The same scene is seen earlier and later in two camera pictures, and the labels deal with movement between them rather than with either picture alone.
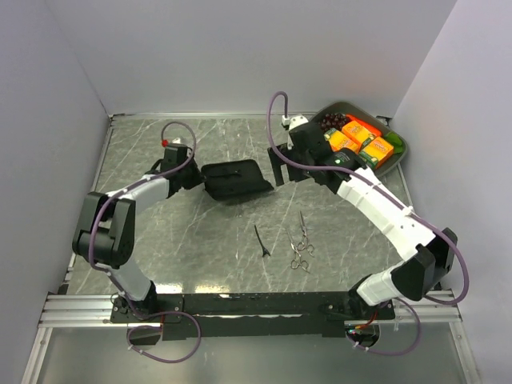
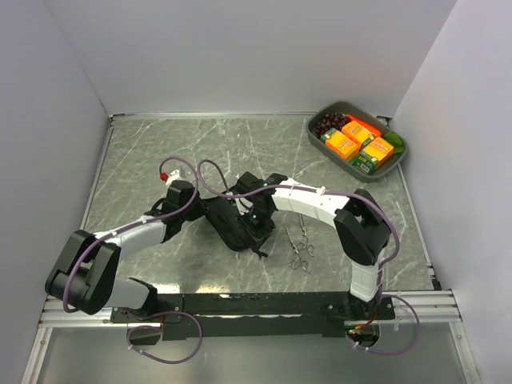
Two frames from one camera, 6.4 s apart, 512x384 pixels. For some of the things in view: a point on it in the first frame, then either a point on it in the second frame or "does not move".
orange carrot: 364,125 does not move
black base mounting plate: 223,316 does not move
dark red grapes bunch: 332,121 does not move
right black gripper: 277,162 -> 259,233
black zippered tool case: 234,179 -> 222,215
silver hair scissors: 297,262 does not move
